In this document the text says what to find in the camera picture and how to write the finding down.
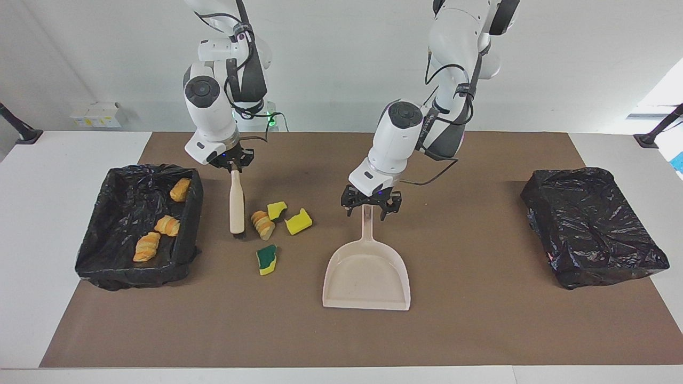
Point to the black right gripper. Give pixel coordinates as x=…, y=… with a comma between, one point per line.
x=232, y=159

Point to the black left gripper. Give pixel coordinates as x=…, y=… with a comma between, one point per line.
x=373, y=198

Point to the beige brush with black bristles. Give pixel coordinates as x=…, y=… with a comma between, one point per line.
x=237, y=202

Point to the small yellow sponge piece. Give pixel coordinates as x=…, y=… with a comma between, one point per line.
x=277, y=210

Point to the brown bread roll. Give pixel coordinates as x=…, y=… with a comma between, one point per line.
x=180, y=190

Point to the cut orange striped croissant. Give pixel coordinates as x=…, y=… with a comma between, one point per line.
x=263, y=225

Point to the beige plastic dustpan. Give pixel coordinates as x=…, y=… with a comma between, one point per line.
x=365, y=277

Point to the notched yellow sponge piece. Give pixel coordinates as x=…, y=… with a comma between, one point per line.
x=298, y=222

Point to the small striped croissant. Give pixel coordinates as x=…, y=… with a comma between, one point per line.
x=167, y=225

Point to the green and yellow sponge piece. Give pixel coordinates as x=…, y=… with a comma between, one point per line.
x=266, y=260

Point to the long pale croissant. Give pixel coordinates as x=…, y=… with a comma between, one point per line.
x=147, y=247

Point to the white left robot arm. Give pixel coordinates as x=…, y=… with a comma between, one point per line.
x=395, y=144

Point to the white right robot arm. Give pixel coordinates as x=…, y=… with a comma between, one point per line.
x=211, y=117

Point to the open bin with black bag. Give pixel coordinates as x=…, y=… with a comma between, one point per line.
x=117, y=213

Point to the bin covered by black bag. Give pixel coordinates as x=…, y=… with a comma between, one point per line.
x=587, y=229

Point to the brown table mat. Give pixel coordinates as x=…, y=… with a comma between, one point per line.
x=341, y=330

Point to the black stand with clamp base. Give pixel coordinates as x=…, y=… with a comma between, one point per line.
x=648, y=140
x=28, y=137

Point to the blue object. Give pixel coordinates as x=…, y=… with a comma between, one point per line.
x=678, y=162

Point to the white wall socket boxes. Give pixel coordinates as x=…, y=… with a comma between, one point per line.
x=96, y=114

